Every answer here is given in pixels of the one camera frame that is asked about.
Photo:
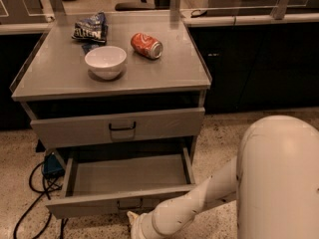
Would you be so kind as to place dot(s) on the grey drawer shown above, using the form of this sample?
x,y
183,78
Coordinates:
x,y
101,184
89,130

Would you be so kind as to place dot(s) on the blue chip bag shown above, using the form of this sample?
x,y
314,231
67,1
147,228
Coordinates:
x,y
94,28

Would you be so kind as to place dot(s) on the grey drawer cabinet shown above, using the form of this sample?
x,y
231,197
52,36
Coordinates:
x,y
58,84

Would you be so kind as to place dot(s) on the red soda can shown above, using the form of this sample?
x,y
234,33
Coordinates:
x,y
146,45

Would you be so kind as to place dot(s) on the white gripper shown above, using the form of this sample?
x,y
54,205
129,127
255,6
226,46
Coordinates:
x,y
139,228

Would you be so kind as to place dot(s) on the long counter with dark cabinets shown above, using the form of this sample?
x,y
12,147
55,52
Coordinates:
x,y
253,63

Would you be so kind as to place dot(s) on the white ceramic bowl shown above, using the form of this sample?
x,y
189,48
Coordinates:
x,y
106,62

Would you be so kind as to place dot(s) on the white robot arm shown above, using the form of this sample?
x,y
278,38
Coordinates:
x,y
274,180

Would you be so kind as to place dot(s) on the black office chair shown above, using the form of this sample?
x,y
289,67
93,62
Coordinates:
x,y
135,6

